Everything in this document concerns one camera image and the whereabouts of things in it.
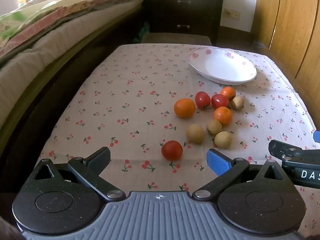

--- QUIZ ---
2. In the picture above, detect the red tomato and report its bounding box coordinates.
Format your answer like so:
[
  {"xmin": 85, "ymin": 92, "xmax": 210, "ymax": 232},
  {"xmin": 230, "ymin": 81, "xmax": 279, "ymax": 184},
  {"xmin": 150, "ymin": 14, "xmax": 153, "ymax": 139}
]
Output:
[
  {"xmin": 161, "ymin": 140, "xmax": 183, "ymax": 161},
  {"xmin": 211, "ymin": 94, "xmax": 230, "ymax": 110},
  {"xmin": 195, "ymin": 91, "xmax": 211, "ymax": 110}
]

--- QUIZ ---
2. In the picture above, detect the tan longan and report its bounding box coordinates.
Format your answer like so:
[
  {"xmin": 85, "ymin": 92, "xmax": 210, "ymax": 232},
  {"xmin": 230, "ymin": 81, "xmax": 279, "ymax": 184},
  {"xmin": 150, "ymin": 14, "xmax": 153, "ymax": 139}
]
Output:
[
  {"xmin": 206, "ymin": 119, "xmax": 222, "ymax": 135},
  {"xmin": 231, "ymin": 96, "xmax": 245, "ymax": 110},
  {"xmin": 186, "ymin": 124, "xmax": 206, "ymax": 145},
  {"xmin": 214, "ymin": 131, "xmax": 232, "ymax": 149}
]

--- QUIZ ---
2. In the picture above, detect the white floral plate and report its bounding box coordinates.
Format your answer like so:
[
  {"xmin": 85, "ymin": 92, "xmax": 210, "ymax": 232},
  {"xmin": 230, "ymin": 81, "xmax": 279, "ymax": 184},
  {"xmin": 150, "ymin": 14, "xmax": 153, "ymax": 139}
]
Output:
[{"xmin": 187, "ymin": 46, "xmax": 257, "ymax": 85}]

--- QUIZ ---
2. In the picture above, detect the small orange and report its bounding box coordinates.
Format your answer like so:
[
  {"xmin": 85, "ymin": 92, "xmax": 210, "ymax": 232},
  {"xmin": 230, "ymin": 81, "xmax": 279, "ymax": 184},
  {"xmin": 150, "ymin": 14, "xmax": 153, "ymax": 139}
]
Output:
[
  {"xmin": 213, "ymin": 106, "xmax": 233, "ymax": 127},
  {"xmin": 220, "ymin": 86, "xmax": 236, "ymax": 100}
]

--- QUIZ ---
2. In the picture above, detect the wall socket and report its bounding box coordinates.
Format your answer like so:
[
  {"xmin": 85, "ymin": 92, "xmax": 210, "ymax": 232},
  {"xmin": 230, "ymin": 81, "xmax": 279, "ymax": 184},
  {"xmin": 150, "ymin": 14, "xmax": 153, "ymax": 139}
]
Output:
[{"xmin": 224, "ymin": 9, "xmax": 240, "ymax": 20}]

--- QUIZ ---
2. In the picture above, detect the dark wooden nightstand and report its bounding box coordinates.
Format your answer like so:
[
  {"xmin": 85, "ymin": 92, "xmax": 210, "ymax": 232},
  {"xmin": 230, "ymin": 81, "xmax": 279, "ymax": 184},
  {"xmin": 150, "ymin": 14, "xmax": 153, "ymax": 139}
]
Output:
[{"xmin": 144, "ymin": 0, "xmax": 224, "ymax": 46}]

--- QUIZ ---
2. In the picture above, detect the cherry print tablecloth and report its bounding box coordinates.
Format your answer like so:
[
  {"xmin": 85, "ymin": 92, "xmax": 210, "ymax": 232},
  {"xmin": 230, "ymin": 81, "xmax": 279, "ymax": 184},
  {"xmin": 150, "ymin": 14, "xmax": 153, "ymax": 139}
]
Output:
[{"xmin": 37, "ymin": 44, "xmax": 318, "ymax": 234}]

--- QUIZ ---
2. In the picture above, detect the large orange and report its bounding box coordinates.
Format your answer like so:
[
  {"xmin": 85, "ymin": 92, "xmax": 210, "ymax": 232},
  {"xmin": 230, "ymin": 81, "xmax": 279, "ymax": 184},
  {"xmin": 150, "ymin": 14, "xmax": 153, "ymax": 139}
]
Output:
[{"xmin": 174, "ymin": 98, "xmax": 196, "ymax": 119}]

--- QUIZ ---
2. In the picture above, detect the wooden wardrobe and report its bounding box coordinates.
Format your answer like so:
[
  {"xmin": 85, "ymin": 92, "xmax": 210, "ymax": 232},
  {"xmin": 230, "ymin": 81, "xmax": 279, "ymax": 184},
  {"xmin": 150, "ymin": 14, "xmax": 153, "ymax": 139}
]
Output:
[{"xmin": 251, "ymin": 0, "xmax": 320, "ymax": 120}]

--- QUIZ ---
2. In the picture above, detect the green cloth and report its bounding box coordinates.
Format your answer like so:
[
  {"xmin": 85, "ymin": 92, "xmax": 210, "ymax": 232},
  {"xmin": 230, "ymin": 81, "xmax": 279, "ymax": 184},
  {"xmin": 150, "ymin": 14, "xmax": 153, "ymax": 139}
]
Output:
[{"xmin": 134, "ymin": 21, "xmax": 150, "ymax": 43}]

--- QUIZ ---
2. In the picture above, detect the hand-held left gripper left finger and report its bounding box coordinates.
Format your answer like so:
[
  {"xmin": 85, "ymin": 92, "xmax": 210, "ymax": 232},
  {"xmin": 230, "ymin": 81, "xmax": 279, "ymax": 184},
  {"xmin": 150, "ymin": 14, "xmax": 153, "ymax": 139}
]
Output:
[{"xmin": 26, "ymin": 146, "xmax": 125, "ymax": 202}]

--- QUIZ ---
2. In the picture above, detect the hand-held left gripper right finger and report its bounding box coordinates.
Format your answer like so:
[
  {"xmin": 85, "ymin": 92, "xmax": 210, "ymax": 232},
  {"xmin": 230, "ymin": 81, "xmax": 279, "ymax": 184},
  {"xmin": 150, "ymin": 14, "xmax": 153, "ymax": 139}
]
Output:
[{"xmin": 192, "ymin": 149, "xmax": 296, "ymax": 201}]

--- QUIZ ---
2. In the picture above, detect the floral blanket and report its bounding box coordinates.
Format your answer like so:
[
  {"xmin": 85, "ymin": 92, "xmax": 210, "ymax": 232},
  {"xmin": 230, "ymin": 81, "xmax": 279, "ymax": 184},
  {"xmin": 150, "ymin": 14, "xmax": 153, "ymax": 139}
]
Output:
[{"xmin": 0, "ymin": 0, "xmax": 147, "ymax": 60}]

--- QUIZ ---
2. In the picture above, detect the bed with patterned blanket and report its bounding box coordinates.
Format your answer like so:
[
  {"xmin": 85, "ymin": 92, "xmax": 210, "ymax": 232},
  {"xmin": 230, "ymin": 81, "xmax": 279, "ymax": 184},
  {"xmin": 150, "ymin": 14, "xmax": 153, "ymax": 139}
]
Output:
[{"xmin": 0, "ymin": 5, "xmax": 150, "ymax": 198}]

